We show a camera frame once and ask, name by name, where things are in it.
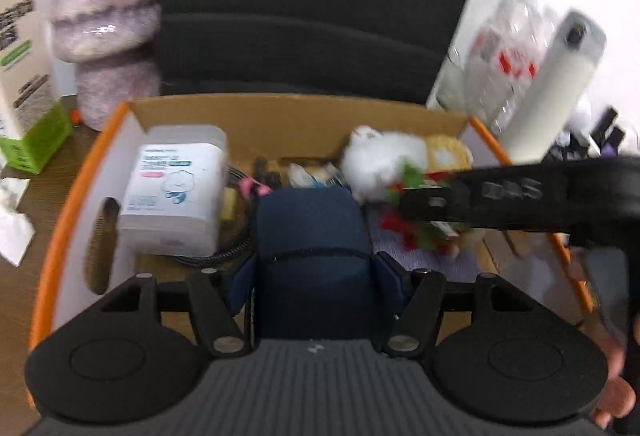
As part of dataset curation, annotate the clear plastic water bottle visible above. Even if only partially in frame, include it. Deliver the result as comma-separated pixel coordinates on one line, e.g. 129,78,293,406
465,0,526,127
515,3,558,81

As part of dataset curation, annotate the purple woven pouch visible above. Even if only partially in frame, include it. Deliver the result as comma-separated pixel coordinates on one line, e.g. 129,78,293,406
367,206,483,274

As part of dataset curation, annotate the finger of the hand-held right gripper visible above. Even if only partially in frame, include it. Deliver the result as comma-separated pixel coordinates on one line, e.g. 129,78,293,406
397,183,453,223

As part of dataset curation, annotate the mottled pink stone vase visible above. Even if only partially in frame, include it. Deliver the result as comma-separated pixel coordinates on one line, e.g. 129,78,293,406
45,0,163,131

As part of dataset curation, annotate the red cardboard box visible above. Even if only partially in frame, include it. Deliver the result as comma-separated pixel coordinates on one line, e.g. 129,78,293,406
29,93,596,409

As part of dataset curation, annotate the clear drinking glass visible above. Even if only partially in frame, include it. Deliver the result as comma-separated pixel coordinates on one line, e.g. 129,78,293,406
427,48,468,111

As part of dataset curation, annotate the black office chair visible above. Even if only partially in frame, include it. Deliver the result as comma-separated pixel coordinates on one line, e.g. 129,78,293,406
155,0,493,106

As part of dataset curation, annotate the black braided cable coil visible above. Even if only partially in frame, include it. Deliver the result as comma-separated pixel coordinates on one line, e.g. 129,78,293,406
172,166,258,267

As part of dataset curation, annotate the person's right hand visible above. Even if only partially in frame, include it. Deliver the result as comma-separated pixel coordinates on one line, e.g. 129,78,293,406
567,248,638,429

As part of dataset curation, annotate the navy zip pouch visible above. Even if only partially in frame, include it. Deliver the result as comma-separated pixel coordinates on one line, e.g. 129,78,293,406
252,188,376,342

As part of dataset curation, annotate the yellow white plush toy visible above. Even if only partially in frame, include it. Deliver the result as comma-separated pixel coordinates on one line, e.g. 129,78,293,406
340,126,488,261

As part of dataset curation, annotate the white green milk carton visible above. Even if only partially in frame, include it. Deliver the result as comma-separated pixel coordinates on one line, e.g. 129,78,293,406
0,0,73,175

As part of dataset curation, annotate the crinkled blue white wrapper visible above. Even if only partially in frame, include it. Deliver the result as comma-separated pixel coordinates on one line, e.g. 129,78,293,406
287,163,346,189

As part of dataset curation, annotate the red green fabric ornament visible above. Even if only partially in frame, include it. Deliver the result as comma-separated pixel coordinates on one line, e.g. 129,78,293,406
380,161,481,257

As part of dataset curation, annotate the crumpled white tissue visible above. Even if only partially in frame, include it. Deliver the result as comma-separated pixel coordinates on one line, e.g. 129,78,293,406
0,178,36,267

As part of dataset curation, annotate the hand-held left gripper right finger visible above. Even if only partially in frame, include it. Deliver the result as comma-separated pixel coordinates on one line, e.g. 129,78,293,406
374,252,536,359

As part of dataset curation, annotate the white cotton swab box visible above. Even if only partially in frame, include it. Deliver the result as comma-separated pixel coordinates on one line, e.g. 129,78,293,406
116,125,230,257

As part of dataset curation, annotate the black lanyard with pink bead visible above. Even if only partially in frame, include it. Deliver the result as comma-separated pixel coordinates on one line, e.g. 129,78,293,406
237,157,283,197

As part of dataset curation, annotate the white thermos bottle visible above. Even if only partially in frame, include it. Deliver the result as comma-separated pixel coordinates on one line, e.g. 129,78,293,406
500,10,608,163

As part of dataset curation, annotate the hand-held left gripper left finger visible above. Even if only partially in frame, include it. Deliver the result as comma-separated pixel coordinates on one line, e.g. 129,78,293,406
100,258,257,359

